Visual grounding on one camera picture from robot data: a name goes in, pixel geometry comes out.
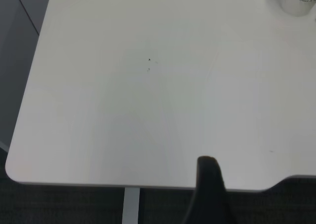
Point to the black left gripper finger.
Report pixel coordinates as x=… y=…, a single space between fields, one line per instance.
x=209 y=197

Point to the white paper coffee cup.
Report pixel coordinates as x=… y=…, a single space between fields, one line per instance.
x=293 y=0

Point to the white metal table leg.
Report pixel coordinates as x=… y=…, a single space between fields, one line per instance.
x=131 y=206

